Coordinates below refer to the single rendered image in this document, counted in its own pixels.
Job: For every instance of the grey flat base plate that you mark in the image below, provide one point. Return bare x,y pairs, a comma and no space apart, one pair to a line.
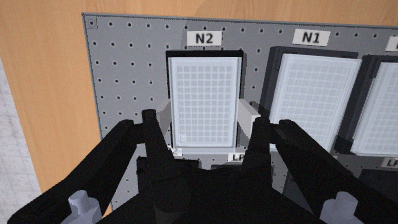
127,62

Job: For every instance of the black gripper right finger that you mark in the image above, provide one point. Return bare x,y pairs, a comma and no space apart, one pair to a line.
333,193

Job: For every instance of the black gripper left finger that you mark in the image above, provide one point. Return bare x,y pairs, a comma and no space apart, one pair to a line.
85,194

